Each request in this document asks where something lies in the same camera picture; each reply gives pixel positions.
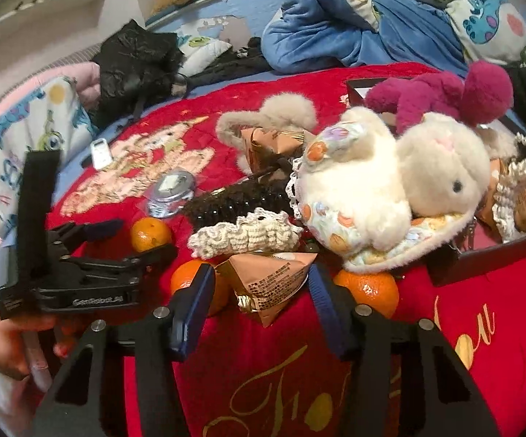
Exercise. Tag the blue cartoon duvet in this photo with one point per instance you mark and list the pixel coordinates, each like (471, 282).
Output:
(381, 18)

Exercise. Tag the magenta plush toy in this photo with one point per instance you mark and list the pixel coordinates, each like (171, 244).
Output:
(485, 86)

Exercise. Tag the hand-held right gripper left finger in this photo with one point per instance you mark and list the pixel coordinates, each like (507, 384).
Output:
(193, 314)

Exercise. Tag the white cartoon blanket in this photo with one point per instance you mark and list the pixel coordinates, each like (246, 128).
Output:
(26, 118)

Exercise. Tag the cream crocheted scrunchie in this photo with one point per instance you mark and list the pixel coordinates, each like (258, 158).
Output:
(504, 200)
(244, 234)

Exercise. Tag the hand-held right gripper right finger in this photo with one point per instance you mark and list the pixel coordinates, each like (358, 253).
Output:
(331, 316)

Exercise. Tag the white shelf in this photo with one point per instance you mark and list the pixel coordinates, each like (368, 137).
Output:
(53, 13)

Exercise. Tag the dark garment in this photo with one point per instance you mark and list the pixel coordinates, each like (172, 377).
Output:
(231, 66)

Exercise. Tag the small white bottle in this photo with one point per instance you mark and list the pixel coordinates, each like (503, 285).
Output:
(99, 152)

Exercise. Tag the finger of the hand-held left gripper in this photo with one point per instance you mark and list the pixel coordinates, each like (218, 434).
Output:
(153, 258)
(99, 231)

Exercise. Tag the white rabbit plush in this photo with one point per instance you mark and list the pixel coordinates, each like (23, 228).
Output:
(435, 168)

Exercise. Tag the person's left hand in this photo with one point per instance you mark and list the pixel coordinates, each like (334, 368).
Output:
(12, 341)

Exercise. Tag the black plastic bag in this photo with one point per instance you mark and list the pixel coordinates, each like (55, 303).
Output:
(131, 63)

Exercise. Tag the black hair comb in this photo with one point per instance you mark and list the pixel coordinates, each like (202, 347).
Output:
(231, 205)

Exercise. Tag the red printed blanket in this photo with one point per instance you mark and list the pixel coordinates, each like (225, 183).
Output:
(253, 373)

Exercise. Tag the small plastic bag with metal parts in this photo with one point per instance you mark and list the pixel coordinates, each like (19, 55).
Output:
(172, 191)

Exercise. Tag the rose gold pyramid packet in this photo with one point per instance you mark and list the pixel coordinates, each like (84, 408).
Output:
(263, 145)
(524, 205)
(272, 277)

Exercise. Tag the cartoon printed pillow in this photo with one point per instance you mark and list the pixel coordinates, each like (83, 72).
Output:
(199, 50)

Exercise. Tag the mandarin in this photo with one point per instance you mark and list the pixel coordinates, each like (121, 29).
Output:
(150, 236)
(219, 296)
(372, 293)

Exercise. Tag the pink cloth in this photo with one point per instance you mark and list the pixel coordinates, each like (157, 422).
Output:
(76, 75)

